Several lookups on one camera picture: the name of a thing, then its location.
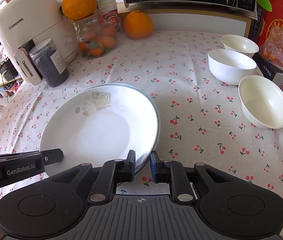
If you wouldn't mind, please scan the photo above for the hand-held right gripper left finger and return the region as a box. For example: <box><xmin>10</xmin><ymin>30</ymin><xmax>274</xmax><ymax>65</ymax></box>
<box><xmin>48</xmin><ymin>150</ymin><xmax>136</xmax><ymax>203</ymax></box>

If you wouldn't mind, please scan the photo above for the clear jar of dark grains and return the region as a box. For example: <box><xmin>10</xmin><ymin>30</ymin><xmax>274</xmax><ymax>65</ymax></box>
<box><xmin>29</xmin><ymin>38</ymin><xmax>70</xmax><ymax>87</ymax></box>

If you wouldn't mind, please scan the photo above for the stack of white paper cups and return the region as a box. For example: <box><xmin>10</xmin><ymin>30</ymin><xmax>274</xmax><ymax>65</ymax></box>
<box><xmin>97</xmin><ymin>0</ymin><xmax>118</xmax><ymax>13</ymax></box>

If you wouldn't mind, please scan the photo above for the white speckled bowl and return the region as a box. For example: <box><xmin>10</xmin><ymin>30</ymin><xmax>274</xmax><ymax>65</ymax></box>
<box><xmin>208</xmin><ymin>49</ymin><xmax>257</xmax><ymax>85</ymax></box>

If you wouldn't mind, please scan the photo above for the clear bag of oranges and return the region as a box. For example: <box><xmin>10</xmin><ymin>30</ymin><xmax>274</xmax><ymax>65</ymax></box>
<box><xmin>259</xmin><ymin>26</ymin><xmax>283</xmax><ymax>75</ymax></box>

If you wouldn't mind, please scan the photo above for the cherry print tablecloth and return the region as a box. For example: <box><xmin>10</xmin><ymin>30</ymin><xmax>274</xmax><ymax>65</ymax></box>
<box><xmin>0</xmin><ymin>30</ymin><xmax>283</xmax><ymax>218</ymax></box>

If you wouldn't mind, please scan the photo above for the cream bowl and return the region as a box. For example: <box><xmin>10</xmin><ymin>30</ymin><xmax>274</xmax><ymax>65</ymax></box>
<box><xmin>220</xmin><ymin>34</ymin><xmax>260</xmax><ymax>58</ymax></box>
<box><xmin>238</xmin><ymin>75</ymin><xmax>283</xmax><ymax>130</ymax></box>

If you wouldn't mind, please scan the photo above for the pile of small oranges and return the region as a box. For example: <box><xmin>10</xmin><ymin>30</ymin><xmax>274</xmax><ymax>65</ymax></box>
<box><xmin>78</xmin><ymin>26</ymin><xmax>117</xmax><ymax>57</ymax></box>

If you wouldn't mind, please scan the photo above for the red print paper cup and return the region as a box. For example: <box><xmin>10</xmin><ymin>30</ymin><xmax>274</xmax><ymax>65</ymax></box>
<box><xmin>102</xmin><ymin>11</ymin><xmax>121</xmax><ymax>33</ymax></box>

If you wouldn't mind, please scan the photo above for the red gift box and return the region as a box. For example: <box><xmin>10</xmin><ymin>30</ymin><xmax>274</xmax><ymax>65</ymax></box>
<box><xmin>250</xmin><ymin>0</ymin><xmax>283</xmax><ymax>48</ymax></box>

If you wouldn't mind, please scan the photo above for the large orange with leaves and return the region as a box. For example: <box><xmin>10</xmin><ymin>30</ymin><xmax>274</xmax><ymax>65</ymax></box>
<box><xmin>61</xmin><ymin>0</ymin><xmax>99</xmax><ymax>20</ymax></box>

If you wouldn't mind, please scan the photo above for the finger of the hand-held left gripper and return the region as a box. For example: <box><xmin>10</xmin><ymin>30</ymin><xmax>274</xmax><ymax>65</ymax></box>
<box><xmin>42</xmin><ymin>149</ymin><xmax>64</xmax><ymax>166</ymax></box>

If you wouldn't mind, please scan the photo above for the white rose print plate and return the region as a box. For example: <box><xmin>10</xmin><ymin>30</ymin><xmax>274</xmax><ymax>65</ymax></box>
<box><xmin>39</xmin><ymin>84</ymin><xmax>158</xmax><ymax>174</ymax></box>

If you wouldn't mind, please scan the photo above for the cream air fryer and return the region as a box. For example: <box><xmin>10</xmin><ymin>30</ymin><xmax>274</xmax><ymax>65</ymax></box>
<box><xmin>0</xmin><ymin>0</ymin><xmax>79</xmax><ymax>85</ymax></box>

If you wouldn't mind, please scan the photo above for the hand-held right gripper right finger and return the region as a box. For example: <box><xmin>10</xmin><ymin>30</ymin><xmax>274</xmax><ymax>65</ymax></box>
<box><xmin>150</xmin><ymin>151</ymin><xmax>235</xmax><ymax>202</ymax></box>

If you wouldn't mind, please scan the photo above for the glass jar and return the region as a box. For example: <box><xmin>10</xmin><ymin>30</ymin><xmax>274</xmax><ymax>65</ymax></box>
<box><xmin>64</xmin><ymin>10</ymin><xmax>119</xmax><ymax>60</ymax></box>

